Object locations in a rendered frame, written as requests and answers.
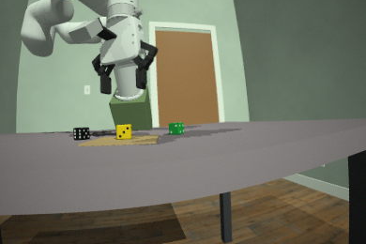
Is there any tan mat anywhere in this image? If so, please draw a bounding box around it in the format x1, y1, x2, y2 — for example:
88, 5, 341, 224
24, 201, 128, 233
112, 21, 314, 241
78, 135, 160, 146

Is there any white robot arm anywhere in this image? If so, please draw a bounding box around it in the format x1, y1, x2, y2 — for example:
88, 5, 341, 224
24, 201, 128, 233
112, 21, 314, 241
21, 0, 144, 101

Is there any black die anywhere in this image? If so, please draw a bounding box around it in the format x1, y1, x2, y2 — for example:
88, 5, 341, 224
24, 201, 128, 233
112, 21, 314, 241
73, 128, 90, 140

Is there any green die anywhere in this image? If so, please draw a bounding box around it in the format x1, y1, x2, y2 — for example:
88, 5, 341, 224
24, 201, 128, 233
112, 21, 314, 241
169, 122, 184, 135

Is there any yellow die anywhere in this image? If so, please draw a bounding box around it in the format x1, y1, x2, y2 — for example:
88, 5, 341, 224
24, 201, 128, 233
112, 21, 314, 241
116, 125, 132, 140

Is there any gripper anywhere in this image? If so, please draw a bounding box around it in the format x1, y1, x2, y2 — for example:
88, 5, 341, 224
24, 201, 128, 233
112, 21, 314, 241
92, 14, 158, 95

